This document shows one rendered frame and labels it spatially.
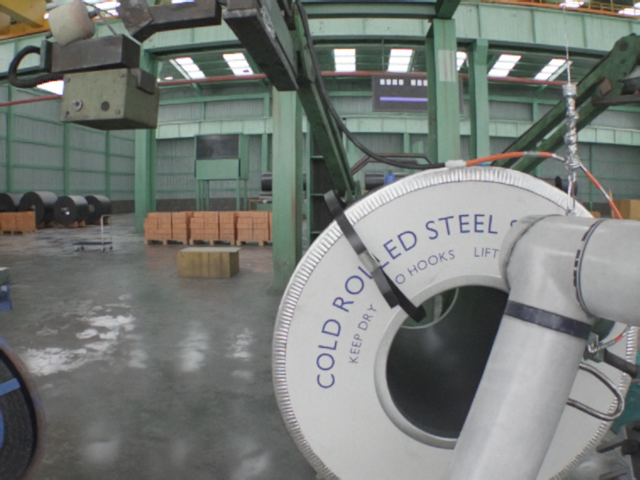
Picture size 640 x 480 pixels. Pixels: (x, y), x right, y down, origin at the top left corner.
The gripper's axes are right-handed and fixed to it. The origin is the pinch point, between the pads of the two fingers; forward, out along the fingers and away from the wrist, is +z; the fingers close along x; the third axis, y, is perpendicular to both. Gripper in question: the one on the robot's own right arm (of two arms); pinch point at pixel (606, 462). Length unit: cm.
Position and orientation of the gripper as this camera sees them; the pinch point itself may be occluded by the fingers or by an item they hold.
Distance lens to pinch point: 127.6
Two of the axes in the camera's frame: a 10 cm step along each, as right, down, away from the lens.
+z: -4.0, 5.8, 7.1
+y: -9.0, -4.1, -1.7
